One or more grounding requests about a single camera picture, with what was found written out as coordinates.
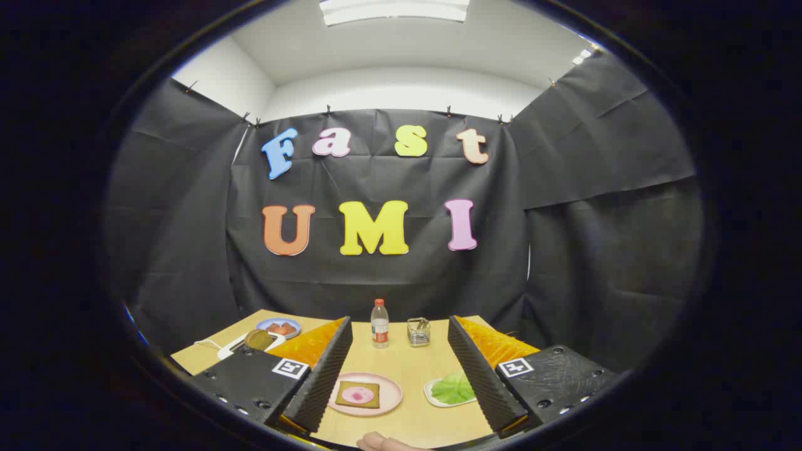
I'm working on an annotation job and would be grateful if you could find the metal wire basket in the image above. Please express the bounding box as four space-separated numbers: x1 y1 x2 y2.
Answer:
407 318 432 348

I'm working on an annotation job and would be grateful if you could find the blue plate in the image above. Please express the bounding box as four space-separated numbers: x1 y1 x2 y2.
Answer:
256 318 301 340

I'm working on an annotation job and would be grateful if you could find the clear plastic water bottle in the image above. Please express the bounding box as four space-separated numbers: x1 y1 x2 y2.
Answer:
371 299 390 349

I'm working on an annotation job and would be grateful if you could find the bread slice with pink sauce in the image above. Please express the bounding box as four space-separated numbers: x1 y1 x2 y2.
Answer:
335 381 381 409

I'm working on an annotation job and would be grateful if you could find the green lettuce leaf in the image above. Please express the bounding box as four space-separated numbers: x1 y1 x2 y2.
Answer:
430 370 477 405

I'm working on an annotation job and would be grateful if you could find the white toaster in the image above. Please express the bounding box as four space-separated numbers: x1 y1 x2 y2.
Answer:
217 330 286 361

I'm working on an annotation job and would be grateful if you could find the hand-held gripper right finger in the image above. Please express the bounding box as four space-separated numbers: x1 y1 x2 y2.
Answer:
447 315 618 436

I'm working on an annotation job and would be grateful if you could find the small white square plate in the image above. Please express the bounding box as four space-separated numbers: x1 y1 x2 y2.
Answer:
424 376 478 408

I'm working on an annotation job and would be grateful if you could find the black backdrop cloth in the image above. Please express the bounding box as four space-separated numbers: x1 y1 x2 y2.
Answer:
107 53 706 373

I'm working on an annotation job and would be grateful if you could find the ceiling light panel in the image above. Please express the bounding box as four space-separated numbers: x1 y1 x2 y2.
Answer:
320 0 471 27

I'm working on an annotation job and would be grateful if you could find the pink plate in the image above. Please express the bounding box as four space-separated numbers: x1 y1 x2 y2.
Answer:
327 372 404 417

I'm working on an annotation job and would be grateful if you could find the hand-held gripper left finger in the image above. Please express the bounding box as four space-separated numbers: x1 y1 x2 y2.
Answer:
188 316 355 436

